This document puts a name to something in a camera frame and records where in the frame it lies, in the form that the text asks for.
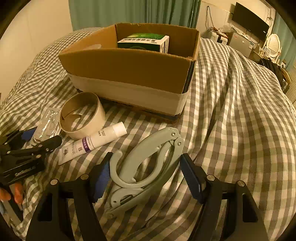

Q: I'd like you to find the clear plastic bag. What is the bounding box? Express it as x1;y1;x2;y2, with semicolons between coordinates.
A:
30;108;61;146

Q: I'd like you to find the white cosmetic tube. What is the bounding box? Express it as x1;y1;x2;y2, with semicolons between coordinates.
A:
58;122;127;165

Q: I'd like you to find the cardboard tape roll core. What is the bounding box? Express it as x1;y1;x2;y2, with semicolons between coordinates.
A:
60;92;106;140

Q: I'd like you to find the grey folding clothes hanger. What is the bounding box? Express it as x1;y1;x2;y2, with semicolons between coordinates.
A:
104;127;184;218

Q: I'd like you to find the green white carton box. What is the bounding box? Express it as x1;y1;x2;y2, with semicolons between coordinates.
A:
117;33;170;53

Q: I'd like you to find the operator hand orange glove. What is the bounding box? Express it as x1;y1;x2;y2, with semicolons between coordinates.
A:
0;182;23;204

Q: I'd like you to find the grey checked bed cover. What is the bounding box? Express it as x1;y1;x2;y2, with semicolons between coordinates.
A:
1;29;295;240

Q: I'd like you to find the brown cardboard box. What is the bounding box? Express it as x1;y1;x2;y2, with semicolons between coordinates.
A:
59;23;200;116

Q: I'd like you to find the black clothes pile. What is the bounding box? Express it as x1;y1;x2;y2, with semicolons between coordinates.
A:
258;58;283;87

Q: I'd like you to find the grey mini fridge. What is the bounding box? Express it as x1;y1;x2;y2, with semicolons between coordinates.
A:
227;32;253;57

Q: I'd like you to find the white oval vanity mirror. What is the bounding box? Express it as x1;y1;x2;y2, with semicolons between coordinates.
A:
263;34;281;64

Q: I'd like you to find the teal window curtain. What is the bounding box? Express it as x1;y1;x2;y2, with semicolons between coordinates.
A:
272;13;296;71

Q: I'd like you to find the black wall television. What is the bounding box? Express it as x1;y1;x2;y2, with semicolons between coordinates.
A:
232;3;269;41

